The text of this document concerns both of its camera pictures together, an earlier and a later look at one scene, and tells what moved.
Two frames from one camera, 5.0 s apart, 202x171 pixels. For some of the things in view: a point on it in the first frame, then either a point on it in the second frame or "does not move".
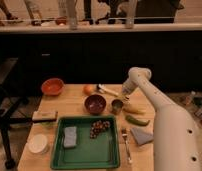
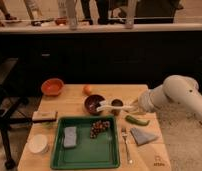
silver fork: (125, 135) does not move
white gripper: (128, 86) → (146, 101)
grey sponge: (70, 136) does not move
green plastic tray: (100, 152) does not move
